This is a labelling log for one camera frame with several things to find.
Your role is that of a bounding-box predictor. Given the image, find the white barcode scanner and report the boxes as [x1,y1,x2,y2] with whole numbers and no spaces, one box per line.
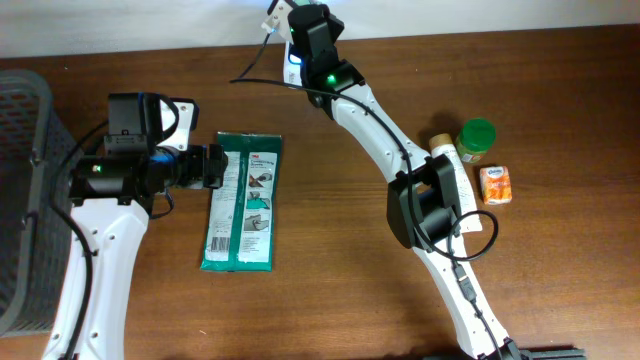
[283,41,302,86]

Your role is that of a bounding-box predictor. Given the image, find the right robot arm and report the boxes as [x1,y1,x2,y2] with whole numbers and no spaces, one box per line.
[287,1,524,359]

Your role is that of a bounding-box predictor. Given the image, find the grey plastic mesh basket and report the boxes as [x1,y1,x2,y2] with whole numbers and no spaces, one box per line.
[1,70,76,337]

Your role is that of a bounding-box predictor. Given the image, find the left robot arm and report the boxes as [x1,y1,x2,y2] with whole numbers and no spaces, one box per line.
[43,92,228,359]

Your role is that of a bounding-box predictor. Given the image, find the orange snack packet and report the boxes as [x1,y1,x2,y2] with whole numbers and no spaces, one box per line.
[480,166,512,205]

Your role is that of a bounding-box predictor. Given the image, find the green lid jar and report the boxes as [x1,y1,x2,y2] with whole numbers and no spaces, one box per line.
[454,118,496,163]

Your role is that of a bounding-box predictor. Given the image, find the white cream tube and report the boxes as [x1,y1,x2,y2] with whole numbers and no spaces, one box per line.
[429,133,477,215]

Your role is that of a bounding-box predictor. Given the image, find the black left camera cable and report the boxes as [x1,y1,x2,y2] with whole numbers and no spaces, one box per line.
[47,119,109,360]

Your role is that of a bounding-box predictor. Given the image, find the green glove package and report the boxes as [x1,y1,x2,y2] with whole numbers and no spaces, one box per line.
[200,132,283,272]

